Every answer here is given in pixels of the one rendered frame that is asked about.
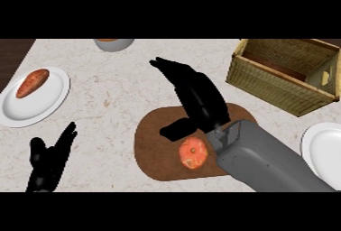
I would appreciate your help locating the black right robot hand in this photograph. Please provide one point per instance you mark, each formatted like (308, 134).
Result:
(197, 93)

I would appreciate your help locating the orange squash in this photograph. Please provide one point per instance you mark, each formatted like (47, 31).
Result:
(193, 152)

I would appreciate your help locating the orange sweet potato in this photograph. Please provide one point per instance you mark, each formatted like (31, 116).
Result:
(31, 83)

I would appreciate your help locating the brown oval cutting board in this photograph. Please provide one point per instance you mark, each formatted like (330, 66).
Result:
(159, 147)

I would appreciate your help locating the wicker basket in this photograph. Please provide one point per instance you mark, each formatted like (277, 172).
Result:
(283, 81)

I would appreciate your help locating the grey bowl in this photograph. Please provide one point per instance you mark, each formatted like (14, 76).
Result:
(113, 45)

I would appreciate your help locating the white oval plate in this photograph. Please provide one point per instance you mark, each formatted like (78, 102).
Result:
(40, 102)

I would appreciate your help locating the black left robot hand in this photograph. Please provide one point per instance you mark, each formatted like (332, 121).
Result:
(48, 162)

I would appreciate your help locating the white round plate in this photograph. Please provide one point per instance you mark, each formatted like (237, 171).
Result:
(326, 153)

